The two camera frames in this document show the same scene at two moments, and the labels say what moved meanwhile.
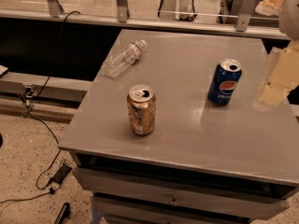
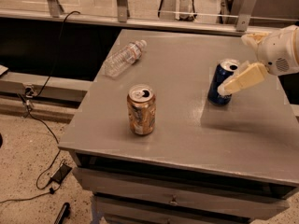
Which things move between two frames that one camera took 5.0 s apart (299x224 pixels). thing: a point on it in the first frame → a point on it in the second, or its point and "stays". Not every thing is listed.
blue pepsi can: (224, 80) stays
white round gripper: (290, 16) → (277, 51)
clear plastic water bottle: (123, 58) stays
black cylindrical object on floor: (64, 213) stays
